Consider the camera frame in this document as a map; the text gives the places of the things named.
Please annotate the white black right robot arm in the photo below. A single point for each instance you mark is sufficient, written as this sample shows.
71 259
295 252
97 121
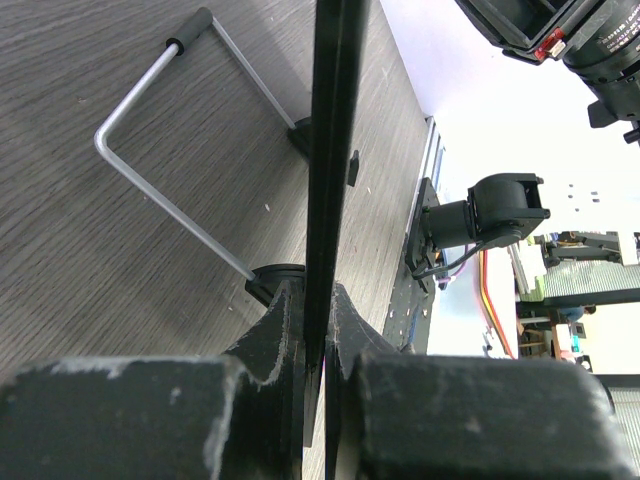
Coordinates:
499 210

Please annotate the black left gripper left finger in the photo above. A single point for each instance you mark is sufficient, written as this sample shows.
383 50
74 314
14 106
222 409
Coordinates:
237 415

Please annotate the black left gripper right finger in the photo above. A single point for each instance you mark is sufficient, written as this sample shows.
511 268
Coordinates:
392 415

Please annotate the metal wire whiteboard stand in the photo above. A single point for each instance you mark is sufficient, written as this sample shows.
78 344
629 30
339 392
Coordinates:
197 129

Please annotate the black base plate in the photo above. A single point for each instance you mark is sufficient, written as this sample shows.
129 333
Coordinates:
408 318

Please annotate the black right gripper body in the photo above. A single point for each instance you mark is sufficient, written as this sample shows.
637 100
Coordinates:
596 40

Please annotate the white whiteboard black frame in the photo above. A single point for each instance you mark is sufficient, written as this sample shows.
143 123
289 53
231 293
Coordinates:
339 36

